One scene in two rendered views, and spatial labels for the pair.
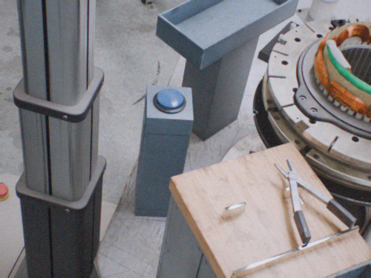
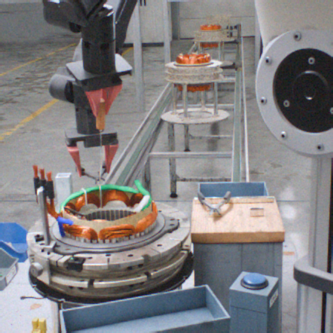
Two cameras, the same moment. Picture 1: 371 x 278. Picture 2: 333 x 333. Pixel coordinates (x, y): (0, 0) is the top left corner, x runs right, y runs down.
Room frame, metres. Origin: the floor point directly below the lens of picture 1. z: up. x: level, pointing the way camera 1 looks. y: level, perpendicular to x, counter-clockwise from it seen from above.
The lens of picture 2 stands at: (1.54, 0.50, 1.56)
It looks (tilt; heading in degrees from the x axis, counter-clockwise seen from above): 18 degrees down; 218
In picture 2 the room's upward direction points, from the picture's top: 3 degrees counter-clockwise
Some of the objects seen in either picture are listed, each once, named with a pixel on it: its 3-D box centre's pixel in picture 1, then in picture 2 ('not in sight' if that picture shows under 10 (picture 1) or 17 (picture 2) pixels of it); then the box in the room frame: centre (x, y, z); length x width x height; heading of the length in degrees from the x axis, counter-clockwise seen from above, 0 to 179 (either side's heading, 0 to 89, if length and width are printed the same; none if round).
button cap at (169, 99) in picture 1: (170, 98); (254, 279); (0.69, 0.04, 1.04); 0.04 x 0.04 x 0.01
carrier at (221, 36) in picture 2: not in sight; (210, 47); (-3.06, -2.50, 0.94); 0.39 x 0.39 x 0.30
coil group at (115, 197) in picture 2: not in sight; (115, 199); (0.68, -0.30, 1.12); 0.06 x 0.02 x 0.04; 127
